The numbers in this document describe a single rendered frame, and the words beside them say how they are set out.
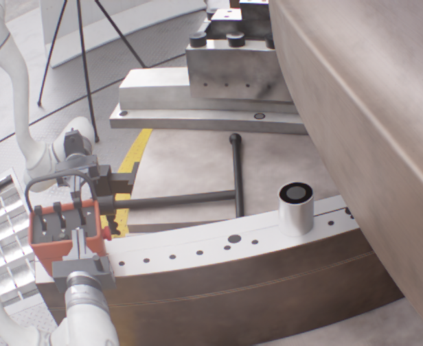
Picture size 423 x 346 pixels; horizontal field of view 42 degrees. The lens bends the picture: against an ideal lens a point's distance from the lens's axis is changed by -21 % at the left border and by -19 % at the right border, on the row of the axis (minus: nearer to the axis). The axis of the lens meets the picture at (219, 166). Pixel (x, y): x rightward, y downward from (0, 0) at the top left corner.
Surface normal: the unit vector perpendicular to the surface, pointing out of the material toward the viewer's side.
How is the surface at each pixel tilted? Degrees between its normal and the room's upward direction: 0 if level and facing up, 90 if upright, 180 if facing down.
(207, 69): 90
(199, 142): 0
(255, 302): 90
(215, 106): 90
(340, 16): 50
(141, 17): 37
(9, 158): 0
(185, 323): 90
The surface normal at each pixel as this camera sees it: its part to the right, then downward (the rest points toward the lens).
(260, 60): -0.21, 0.60
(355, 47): -0.68, -0.50
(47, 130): -0.10, -0.80
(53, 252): 0.19, 0.66
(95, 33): 0.24, -0.36
